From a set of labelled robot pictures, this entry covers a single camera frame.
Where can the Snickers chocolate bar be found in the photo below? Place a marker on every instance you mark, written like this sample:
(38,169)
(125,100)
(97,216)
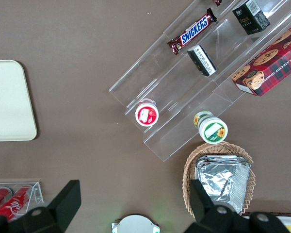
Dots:
(192,31)

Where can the small black box white label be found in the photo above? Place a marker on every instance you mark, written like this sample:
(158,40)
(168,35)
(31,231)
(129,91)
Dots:
(202,60)

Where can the red tartan cookie box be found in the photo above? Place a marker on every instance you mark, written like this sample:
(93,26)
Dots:
(269,63)

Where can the woven wicker basket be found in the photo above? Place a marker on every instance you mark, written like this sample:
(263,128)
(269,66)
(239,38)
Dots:
(191,165)

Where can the brown candy bar wrapper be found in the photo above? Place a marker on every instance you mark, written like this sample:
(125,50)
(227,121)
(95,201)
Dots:
(218,2)

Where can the foil wrapped sandwich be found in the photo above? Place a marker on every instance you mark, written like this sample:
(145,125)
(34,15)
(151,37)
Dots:
(218,179)

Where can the clear acrylic can holder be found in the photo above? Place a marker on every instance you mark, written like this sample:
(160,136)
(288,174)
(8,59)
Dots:
(35,191)

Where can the cream plastic tray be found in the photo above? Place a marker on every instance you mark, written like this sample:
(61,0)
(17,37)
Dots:
(9,102)

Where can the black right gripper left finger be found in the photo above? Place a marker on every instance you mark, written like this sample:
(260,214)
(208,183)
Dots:
(63,206)

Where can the clear acrylic tiered display shelf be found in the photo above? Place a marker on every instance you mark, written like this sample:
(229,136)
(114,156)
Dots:
(184,102)

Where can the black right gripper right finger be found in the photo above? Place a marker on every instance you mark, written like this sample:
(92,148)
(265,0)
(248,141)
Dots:
(203,206)

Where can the white round device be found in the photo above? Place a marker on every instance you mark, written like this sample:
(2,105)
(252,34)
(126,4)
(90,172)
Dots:
(135,224)

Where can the black carton box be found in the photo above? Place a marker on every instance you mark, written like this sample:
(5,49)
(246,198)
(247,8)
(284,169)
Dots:
(251,17)

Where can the red strawberry yogurt cup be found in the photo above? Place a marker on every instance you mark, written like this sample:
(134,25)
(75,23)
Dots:
(147,115)

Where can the green sunflower yogurt cup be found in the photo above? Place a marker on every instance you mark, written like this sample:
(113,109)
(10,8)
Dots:
(212,129)

